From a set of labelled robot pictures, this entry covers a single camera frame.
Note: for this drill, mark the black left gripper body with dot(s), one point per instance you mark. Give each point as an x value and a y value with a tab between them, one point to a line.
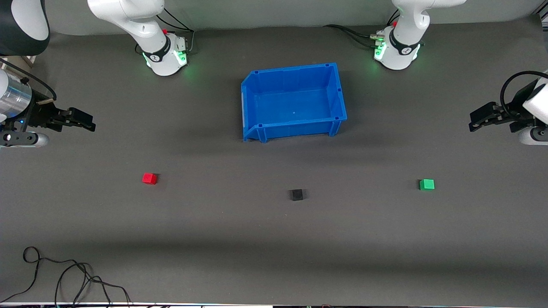
510	114

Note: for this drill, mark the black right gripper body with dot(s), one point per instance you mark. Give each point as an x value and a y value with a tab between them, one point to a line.
40	114

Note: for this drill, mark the small green cube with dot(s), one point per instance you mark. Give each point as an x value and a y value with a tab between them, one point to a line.
427	184

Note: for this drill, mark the small red cube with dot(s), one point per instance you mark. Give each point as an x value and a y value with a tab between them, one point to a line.
149	178

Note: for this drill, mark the small black cube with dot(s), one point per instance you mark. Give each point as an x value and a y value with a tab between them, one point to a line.
296	195

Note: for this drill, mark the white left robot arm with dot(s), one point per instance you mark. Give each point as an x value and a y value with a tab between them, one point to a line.
402	47

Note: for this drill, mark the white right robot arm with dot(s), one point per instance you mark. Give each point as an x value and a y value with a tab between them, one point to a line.
145	25

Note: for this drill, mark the beige plastic bin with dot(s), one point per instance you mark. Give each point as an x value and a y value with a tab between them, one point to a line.
26	60

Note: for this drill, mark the dark grey table mat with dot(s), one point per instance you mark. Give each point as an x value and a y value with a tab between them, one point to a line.
214	239

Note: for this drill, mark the blue plastic storage bin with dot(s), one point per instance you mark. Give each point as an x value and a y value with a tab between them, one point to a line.
295	107

